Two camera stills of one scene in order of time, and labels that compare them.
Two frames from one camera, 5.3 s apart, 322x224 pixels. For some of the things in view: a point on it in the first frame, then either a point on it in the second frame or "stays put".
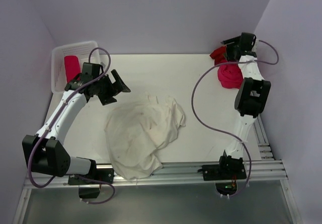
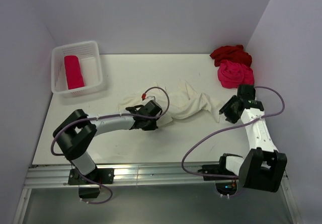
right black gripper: [236, 39] → [233, 98]
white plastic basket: [86, 52] stays put
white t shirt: [136, 131] → [176, 101]
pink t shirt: [230, 76] stays put
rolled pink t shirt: [72, 67] stays put
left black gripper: [114, 89] → [152, 126]
